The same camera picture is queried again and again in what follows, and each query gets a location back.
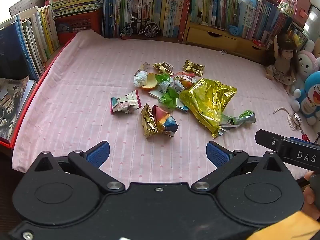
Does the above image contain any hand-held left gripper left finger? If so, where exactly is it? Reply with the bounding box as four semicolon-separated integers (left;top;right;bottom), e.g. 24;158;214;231
34;141;126;193

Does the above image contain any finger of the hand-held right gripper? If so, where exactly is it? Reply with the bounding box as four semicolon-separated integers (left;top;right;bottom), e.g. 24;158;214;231
255;129;284;153

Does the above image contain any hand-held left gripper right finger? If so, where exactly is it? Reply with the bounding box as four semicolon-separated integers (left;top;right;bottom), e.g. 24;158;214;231
191;141;291;193

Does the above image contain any large yellow foil snack bag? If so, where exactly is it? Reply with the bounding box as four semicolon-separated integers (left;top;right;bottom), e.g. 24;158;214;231
179;78;237;139

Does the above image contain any pink and white snack wrapper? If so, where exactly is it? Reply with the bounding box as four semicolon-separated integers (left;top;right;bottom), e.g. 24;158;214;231
110;90;142;115

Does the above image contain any gold snack wrapper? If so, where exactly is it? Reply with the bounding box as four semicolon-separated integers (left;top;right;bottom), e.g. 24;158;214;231
152;61;174;76
141;103;159;138
182;60;206;77

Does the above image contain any row of upright books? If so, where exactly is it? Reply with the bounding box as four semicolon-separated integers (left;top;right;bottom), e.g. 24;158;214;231
190;0;239;29
0;4;60;82
102;0;192;43
237;0;293;43

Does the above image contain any person's right hand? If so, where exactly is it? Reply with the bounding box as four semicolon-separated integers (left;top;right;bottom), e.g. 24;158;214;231
301;170;320;221

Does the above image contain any green and white crumpled wrapper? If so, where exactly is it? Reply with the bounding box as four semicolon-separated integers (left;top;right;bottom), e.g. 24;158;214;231
216;110;256;136

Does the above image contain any red yellow blue wrapper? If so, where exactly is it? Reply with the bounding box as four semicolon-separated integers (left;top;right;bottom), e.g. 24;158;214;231
152;105;180;137

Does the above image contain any pink striped tablecloth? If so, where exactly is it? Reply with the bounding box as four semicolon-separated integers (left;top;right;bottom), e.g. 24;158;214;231
12;29;320;181

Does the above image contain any blue cat plush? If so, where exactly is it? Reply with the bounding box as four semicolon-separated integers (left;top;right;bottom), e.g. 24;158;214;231
291;71;320;127

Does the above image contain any green plastic wrapper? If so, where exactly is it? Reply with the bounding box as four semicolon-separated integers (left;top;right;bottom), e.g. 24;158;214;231
159;87;180;109

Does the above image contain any white and blue twisted wrapper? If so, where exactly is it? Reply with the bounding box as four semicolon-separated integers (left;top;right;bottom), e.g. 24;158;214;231
160;78;185;93

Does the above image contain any orange and red wrapper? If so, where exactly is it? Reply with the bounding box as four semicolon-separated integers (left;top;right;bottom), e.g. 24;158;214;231
172;72;198;88

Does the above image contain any flat white and green packet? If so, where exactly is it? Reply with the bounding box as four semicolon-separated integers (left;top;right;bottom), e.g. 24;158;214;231
148;89;190;113

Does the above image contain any brown-haired doll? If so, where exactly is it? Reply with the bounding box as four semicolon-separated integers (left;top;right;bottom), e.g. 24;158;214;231
264;35;300;96

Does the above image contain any white rabbit plush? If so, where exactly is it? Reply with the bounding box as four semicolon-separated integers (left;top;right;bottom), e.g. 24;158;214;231
296;39;320;82

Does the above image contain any crumpled white tissue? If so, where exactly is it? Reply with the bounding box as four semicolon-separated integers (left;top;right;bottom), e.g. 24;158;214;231
133;70;151;88

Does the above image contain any orange peel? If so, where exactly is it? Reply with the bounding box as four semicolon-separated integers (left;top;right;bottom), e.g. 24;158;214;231
142;73;159;91

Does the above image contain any red tray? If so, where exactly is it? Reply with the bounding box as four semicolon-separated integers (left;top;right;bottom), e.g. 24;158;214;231
0;34;77;151

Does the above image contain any illustrated magazine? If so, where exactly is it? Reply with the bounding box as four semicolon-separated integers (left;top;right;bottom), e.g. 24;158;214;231
0;74;37;142

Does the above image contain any box of coloured pens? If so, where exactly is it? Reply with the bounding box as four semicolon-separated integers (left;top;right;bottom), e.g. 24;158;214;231
287;23;308;46

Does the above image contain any blue round toy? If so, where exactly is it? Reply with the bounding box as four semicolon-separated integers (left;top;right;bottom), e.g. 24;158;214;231
227;25;241;36

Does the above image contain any wooden drawer organizer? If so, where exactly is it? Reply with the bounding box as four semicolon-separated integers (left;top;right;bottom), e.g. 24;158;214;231
182;15;269;64

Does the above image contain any red plastic crate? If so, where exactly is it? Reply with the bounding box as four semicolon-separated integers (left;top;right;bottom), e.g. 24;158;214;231
53;10;103;44

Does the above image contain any miniature black bicycle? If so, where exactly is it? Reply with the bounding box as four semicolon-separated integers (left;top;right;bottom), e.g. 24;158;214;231
120;13;161;40

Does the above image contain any grey grid board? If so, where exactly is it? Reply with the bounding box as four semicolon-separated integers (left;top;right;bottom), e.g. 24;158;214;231
9;0;46;18

